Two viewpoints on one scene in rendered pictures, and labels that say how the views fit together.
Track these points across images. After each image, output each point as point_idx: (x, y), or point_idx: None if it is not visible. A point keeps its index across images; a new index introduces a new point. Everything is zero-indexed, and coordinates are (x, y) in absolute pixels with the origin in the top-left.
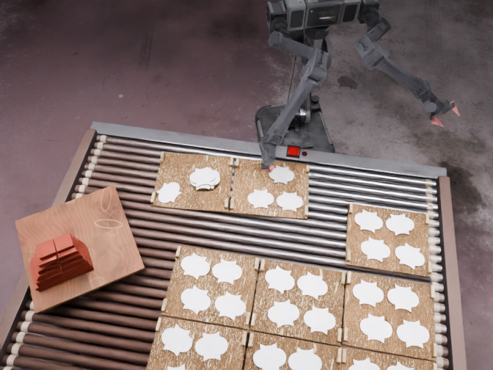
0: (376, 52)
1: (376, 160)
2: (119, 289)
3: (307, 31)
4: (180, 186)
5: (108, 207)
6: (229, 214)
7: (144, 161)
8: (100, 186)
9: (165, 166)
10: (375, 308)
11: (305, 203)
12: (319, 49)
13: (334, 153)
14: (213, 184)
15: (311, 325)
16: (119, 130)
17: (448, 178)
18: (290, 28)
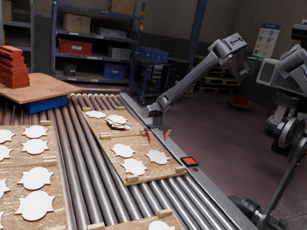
0: (295, 52)
1: (254, 227)
2: (6, 112)
3: (276, 96)
4: (104, 118)
5: (64, 89)
6: (97, 144)
7: (114, 107)
8: (84, 99)
9: (115, 111)
10: None
11: (141, 178)
12: (280, 118)
13: (219, 189)
14: (114, 124)
15: None
16: (128, 99)
17: None
18: (258, 80)
